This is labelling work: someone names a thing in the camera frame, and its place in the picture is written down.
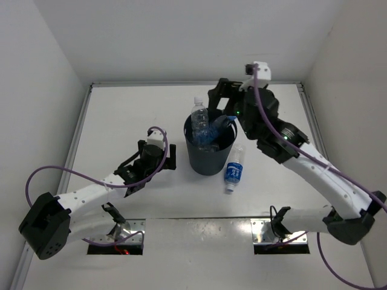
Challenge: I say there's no clear unlabelled plastic bottle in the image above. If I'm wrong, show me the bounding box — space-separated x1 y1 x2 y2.
190 97 211 148

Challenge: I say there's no blue cap water bottle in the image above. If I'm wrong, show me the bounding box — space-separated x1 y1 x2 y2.
209 115 236 143

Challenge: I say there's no white cap blue label bottle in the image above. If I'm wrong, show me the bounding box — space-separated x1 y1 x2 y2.
224 144 246 193

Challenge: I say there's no clear bottle orange blue label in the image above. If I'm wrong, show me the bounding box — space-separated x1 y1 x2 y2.
198 142 220 152

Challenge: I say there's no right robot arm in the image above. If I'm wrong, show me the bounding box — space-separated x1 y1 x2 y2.
208 78 386 245

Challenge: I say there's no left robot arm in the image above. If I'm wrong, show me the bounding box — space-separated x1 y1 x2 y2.
19 138 177 260

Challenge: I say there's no dark round waste bin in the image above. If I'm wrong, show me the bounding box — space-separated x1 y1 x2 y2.
183 109 238 176

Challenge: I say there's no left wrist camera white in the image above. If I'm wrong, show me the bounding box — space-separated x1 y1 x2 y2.
146 129 164 150

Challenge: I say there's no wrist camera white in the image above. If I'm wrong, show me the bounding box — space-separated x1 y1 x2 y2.
239 61 272 91
146 129 164 150

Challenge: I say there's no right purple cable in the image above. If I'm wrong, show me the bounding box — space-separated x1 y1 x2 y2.
252 66 387 289

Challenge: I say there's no purple cable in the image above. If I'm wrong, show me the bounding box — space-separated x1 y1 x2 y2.
252 66 387 289
25 126 168 246

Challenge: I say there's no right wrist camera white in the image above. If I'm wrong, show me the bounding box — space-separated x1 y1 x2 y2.
239 61 272 91

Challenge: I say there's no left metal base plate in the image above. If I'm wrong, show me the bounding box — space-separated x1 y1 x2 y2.
89 219 146 245

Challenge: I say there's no metal base plate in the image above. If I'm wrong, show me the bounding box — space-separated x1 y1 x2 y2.
250 217 308 246
89 219 146 245

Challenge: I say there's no aluminium frame rail left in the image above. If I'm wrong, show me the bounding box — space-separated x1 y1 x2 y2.
62 81 94 182

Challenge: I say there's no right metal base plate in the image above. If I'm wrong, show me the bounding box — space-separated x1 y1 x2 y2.
250 217 308 246

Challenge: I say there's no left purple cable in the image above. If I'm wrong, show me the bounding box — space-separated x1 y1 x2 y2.
25 126 168 246

